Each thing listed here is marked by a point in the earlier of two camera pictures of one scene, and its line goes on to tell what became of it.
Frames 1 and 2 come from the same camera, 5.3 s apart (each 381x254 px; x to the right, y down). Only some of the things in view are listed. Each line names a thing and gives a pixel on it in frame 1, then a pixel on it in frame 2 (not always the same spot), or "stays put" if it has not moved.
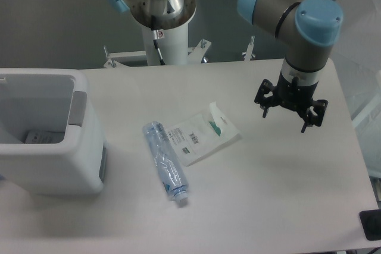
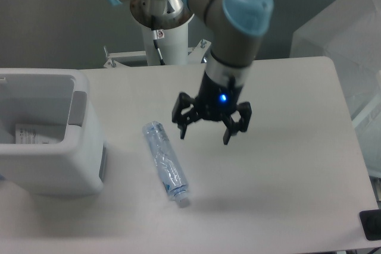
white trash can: x=53 y=100 stays put
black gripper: x=297 y=97 -> x=215 y=100
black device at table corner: x=370 y=221 stays put
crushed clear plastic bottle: x=168 y=165 stays put
